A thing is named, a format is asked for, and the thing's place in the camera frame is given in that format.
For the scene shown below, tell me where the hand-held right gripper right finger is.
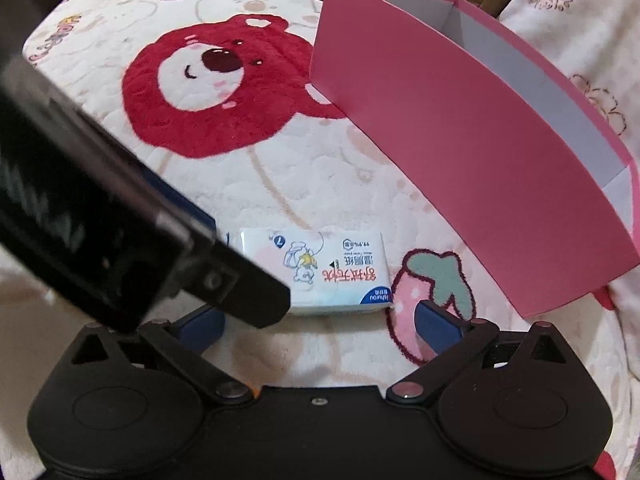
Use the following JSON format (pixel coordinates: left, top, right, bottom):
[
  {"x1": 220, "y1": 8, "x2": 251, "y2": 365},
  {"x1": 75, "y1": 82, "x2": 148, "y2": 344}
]
[{"x1": 386, "y1": 300, "x2": 577, "y2": 405}]

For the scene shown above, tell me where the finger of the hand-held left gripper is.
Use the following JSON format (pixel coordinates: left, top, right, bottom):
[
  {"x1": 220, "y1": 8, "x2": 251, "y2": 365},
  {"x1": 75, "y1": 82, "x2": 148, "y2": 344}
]
[
  {"x1": 175, "y1": 242, "x2": 292, "y2": 330},
  {"x1": 144, "y1": 167, "x2": 217, "y2": 236}
]

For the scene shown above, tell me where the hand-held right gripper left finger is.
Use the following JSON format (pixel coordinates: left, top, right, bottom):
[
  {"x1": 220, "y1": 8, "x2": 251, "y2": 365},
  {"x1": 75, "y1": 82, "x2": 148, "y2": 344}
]
[{"x1": 70, "y1": 305, "x2": 253, "y2": 406}]

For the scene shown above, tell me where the white tissue pack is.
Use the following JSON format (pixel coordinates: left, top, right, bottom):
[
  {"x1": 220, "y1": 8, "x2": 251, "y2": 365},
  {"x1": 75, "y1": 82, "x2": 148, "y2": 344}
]
[{"x1": 239, "y1": 227, "x2": 393, "y2": 317}]

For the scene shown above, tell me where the pink cardboard box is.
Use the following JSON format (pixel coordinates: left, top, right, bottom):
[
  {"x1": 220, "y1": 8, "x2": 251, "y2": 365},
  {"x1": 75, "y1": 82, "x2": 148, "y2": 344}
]
[{"x1": 309, "y1": 0, "x2": 640, "y2": 318}]

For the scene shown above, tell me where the red bear printed blanket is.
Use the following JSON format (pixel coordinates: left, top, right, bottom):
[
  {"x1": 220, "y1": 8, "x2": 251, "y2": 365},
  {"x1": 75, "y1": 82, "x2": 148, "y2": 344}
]
[{"x1": 0, "y1": 0, "x2": 640, "y2": 480}]

